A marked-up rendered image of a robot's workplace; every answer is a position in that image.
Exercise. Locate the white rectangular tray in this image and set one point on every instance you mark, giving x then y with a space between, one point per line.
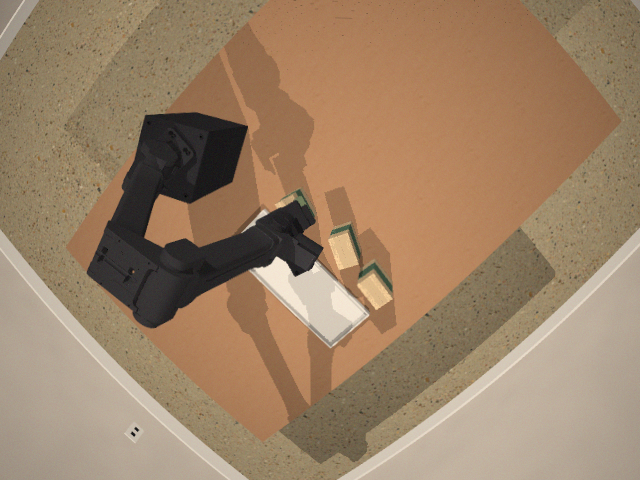
318 299

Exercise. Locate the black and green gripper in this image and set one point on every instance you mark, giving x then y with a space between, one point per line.
296 209

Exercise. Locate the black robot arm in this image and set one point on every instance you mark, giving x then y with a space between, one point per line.
161 275

